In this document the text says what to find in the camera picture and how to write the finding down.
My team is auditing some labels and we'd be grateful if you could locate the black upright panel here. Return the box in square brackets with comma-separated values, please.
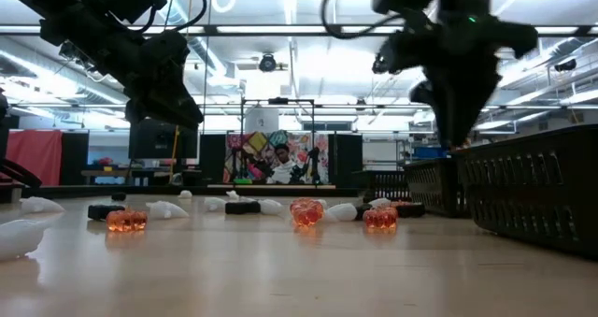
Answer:
[199, 134, 228, 186]
[328, 133, 364, 191]
[62, 132, 90, 186]

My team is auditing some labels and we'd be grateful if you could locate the black overhead light bar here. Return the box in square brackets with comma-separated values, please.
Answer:
[0, 24, 598, 38]

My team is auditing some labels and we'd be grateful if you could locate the blue storage bin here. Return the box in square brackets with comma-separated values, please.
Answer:
[413, 146, 449, 160]

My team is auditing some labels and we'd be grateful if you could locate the dark background desk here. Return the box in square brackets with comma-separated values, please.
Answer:
[81, 166, 174, 187]

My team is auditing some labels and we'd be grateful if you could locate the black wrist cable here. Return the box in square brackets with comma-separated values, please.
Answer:
[139, 0, 208, 33]
[320, 0, 403, 40]

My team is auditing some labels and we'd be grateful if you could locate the black curved bracket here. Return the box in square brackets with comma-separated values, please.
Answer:
[0, 160, 42, 190]

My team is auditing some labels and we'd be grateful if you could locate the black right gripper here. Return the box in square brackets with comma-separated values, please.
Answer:
[385, 10, 539, 148]

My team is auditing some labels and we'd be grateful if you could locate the black metal table frame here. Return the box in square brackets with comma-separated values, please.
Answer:
[21, 184, 363, 201]

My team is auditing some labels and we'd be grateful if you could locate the black flat monitor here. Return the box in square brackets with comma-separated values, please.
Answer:
[128, 120, 200, 160]

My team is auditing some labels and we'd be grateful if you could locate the black round ceiling camera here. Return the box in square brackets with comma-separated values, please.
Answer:
[258, 52, 278, 74]

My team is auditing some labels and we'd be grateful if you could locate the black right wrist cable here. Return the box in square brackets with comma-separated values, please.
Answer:
[320, 0, 403, 40]

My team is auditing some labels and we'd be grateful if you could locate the black metal stand frame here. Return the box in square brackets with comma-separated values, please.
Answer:
[239, 96, 317, 187]

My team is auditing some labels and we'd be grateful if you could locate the black plastic mesh basket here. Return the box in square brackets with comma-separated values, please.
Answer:
[450, 123, 598, 262]
[352, 169, 410, 203]
[404, 156, 471, 219]

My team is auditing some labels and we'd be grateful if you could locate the person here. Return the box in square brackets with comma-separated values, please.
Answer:
[265, 142, 307, 185]

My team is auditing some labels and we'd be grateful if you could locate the red curtain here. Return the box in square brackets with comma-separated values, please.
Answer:
[5, 129, 64, 187]

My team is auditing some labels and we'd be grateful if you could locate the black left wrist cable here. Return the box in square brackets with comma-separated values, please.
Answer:
[139, 0, 208, 33]

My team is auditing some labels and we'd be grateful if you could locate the colourful patterned wall panel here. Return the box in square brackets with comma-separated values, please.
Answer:
[225, 130, 330, 185]

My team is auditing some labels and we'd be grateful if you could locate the white box fixture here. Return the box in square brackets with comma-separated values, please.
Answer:
[244, 106, 280, 135]

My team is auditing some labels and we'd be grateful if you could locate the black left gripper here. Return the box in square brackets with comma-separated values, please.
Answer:
[123, 30, 206, 130]

